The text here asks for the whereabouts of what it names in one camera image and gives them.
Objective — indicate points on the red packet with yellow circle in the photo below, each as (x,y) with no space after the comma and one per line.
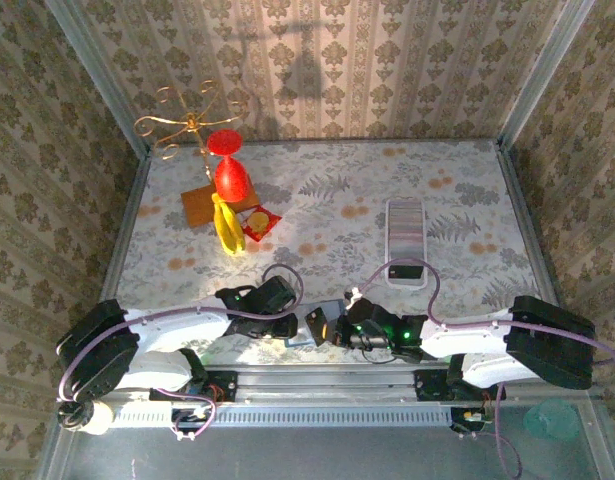
(259,222)

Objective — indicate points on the red plastic wine glass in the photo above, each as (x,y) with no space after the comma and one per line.
(231,180)

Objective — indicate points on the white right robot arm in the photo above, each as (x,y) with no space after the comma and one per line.
(462,337)

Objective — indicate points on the floral tablecloth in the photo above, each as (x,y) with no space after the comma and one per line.
(337,225)

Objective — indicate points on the small controller board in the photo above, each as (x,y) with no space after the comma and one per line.
(192,415)
(469,420)

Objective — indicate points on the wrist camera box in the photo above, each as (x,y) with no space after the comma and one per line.
(367,312)
(276,295)

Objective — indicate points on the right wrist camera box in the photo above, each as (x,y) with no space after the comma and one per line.
(367,312)

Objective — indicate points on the green translucent disc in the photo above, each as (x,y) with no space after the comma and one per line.
(552,420)

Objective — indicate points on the credit card stack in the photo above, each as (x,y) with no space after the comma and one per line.
(406,230)

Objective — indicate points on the brown wooden board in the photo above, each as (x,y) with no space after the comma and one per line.
(199,207)

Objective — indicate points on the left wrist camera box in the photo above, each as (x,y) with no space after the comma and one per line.
(276,295)

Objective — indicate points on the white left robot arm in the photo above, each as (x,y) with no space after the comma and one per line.
(187,327)

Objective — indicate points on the yellow toy banana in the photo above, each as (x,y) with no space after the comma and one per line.
(228,230)

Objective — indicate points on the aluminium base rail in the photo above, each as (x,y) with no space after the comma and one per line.
(327,385)

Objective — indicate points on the white bottle with black cap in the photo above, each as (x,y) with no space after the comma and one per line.
(84,417)

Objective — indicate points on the dark credit card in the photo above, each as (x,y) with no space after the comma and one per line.
(314,320)

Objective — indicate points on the metal frame post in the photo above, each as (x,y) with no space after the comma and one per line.
(542,75)
(97,80)

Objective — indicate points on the metal table edge rail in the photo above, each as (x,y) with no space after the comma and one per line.
(531,240)
(123,240)

